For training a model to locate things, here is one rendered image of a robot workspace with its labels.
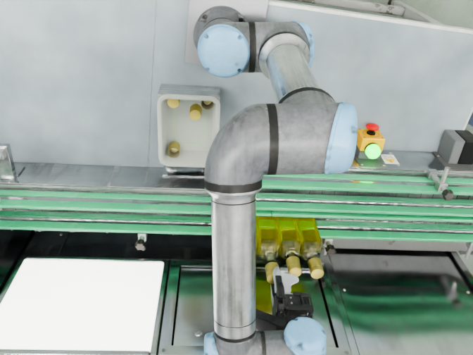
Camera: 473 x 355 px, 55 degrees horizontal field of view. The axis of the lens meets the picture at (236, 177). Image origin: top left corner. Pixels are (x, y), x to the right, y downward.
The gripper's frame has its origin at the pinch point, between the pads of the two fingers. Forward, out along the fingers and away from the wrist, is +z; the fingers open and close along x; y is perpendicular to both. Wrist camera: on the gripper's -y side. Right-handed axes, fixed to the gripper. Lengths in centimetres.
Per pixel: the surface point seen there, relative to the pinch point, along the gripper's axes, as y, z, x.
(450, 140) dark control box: 55, 36, 23
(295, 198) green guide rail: 8.8, 26.6, 6.0
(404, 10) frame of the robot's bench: 56, 98, 49
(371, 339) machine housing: 27.3, -5.6, -15.7
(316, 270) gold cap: 11.0, 1.4, 1.2
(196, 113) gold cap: -21, 36, 27
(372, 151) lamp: 30.3, 32.3, 20.2
